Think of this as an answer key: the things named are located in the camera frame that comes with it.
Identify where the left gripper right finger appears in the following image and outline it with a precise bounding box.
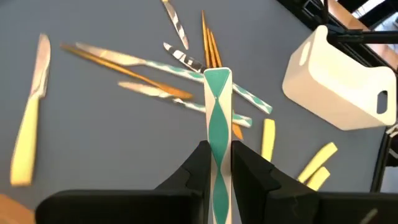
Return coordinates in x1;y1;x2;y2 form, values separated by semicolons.
231;140;398;224

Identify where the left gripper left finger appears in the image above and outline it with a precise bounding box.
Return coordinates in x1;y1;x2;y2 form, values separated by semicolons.
34;139;213;224

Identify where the yellow-handled knife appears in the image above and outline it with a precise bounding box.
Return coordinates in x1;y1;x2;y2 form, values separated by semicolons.
297;141;339;184
305;166;331;192
9;32;52;187
160;0;190;51

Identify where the yellow-handled utensil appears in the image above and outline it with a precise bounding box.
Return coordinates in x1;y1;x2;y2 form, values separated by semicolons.
260;118;277;163

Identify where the gold knife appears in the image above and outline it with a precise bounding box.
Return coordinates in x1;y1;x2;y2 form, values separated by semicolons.
60;42;194;101

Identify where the white cup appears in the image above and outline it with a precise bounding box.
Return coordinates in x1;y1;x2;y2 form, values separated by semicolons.
281;24;398;132

